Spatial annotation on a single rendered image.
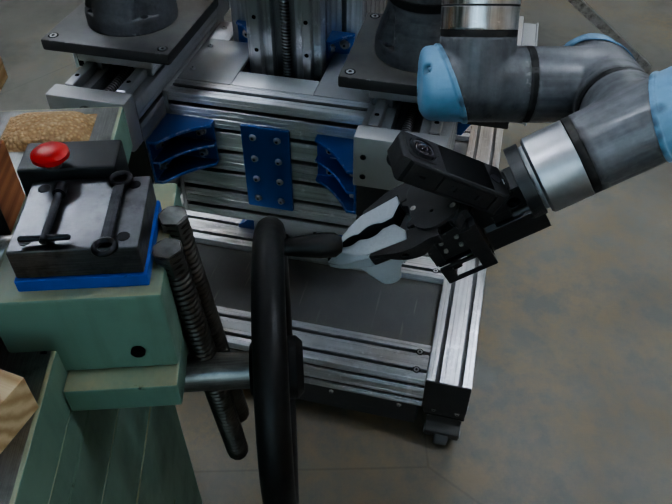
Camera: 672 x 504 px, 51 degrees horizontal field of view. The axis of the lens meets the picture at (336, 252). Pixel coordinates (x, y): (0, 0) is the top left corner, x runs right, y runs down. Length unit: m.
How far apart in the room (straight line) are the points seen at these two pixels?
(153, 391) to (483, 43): 0.43
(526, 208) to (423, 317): 0.86
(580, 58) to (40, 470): 0.59
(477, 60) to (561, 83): 0.08
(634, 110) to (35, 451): 0.55
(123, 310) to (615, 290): 1.59
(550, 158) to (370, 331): 0.91
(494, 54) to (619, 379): 1.21
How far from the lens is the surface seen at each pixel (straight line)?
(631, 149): 0.65
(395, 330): 1.49
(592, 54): 0.74
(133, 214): 0.56
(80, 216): 0.57
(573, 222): 2.16
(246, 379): 0.67
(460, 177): 0.62
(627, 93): 0.67
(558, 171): 0.64
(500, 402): 1.68
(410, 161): 0.60
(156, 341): 0.60
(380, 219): 0.69
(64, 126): 0.85
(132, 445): 0.86
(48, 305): 0.58
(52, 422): 0.61
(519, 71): 0.71
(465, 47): 0.70
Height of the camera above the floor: 1.35
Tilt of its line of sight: 44 degrees down
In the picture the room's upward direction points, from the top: straight up
